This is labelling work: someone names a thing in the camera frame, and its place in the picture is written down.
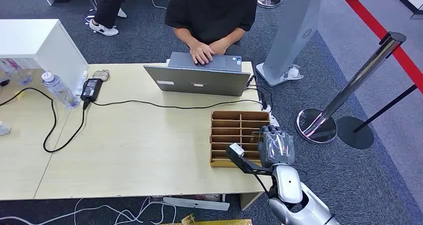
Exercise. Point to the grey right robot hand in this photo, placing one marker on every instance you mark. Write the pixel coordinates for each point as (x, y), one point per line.
(277, 147)

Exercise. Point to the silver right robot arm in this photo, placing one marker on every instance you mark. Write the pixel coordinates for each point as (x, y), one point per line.
(289, 187)

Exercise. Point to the wooden card organizer tray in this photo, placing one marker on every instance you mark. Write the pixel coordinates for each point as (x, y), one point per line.
(231, 134)

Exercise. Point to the person's left hand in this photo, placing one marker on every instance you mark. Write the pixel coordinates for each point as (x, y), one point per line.
(218, 46)

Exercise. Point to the person's hand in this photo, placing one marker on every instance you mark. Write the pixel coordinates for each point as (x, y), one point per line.
(200, 53)
(218, 46)

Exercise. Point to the person's right hand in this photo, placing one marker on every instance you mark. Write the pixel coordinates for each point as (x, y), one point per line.
(200, 53)

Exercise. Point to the seated person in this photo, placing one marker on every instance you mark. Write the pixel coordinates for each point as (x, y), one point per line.
(211, 12)

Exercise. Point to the standing person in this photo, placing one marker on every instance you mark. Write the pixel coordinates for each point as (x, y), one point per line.
(107, 8)

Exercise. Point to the white socket strip with plugs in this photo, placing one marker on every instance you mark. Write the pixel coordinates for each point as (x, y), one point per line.
(273, 117)

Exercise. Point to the white power plug adapter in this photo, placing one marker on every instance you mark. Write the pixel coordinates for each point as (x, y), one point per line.
(292, 73)

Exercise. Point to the gold foil box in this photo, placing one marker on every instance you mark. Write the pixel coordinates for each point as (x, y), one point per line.
(224, 222)

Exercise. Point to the grey laptop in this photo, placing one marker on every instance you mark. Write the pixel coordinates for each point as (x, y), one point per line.
(201, 78)

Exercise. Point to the grey kiosk stand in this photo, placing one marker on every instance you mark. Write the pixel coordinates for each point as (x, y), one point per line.
(290, 35)

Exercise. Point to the red barrier belt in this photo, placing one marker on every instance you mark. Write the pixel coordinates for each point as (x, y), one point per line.
(376, 26)

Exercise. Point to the small beige pouch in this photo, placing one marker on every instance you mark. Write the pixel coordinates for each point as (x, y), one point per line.
(101, 75)

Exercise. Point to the black power adapter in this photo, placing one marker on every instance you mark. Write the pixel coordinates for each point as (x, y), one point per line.
(91, 88)

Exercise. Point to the white tube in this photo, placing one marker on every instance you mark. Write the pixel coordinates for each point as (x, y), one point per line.
(81, 84)

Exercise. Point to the clear plastic water bottle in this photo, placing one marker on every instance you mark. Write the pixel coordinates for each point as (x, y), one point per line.
(61, 91)

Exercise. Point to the white cabinet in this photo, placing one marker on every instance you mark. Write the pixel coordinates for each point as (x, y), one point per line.
(39, 45)

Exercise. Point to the clear bottle with pink label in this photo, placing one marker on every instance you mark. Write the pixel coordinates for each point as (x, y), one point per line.
(18, 72)

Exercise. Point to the small clear plastic item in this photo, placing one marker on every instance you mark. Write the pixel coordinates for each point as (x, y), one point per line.
(4, 128)

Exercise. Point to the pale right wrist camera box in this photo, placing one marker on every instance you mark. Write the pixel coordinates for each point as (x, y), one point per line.
(237, 149)

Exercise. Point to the black stanchion post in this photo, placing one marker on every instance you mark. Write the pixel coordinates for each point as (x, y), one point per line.
(357, 134)

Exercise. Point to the chrome stanchion post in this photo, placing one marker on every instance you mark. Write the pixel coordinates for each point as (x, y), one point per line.
(350, 84)

